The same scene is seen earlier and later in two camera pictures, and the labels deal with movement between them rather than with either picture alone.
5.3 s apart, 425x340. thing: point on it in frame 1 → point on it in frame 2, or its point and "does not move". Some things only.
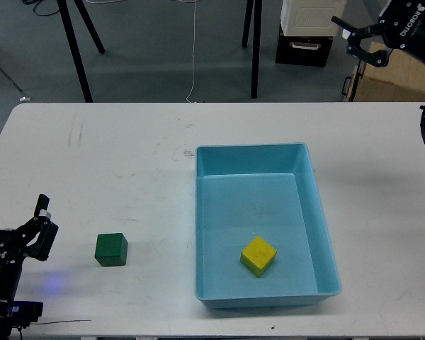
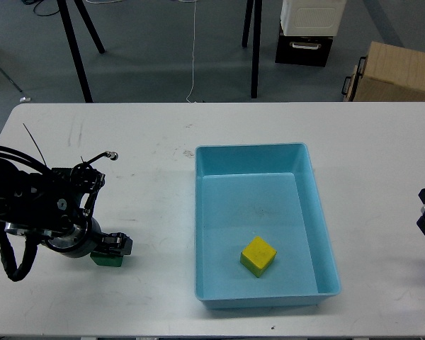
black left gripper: x=46 y=229 → x=83 y=237
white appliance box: x=312 y=18 does not move
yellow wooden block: x=257 y=256 does not move
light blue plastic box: x=244 y=191 does not move
